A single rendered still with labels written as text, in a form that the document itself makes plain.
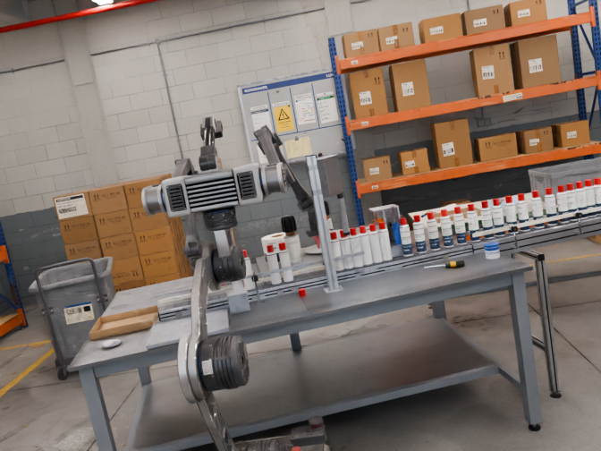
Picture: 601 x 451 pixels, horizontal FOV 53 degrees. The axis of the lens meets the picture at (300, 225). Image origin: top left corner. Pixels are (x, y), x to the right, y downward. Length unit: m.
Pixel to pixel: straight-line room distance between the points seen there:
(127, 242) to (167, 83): 2.25
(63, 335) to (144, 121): 3.45
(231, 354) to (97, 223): 4.52
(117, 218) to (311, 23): 3.23
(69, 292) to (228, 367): 3.13
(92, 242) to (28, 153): 2.23
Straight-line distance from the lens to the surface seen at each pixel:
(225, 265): 2.47
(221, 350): 2.11
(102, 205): 6.43
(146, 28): 7.86
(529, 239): 3.40
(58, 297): 5.10
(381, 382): 3.38
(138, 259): 6.44
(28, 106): 8.36
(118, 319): 3.29
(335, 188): 2.94
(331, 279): 2.95
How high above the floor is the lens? 1.64
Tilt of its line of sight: 9 degrees down
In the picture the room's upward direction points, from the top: 10 degrees counter-clockwise
